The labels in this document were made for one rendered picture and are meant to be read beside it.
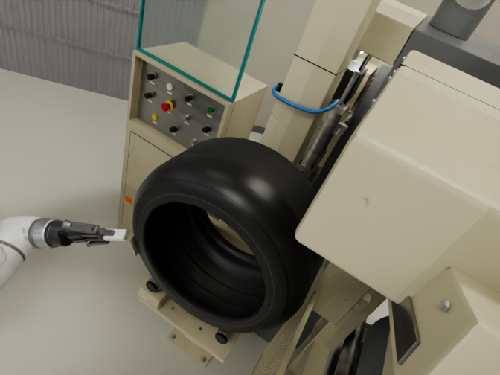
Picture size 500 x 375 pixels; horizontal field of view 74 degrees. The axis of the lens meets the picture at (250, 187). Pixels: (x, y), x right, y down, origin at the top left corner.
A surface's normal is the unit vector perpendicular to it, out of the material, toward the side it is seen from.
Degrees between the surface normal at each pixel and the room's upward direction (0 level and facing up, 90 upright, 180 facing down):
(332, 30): 90
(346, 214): 90
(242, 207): 44
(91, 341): 0
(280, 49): 90
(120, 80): 90
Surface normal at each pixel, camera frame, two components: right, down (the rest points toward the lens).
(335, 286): -0.46, 0.44
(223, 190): -0.13, -0.27
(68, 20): 0.04, 0.65
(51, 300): 0.30, -0.73
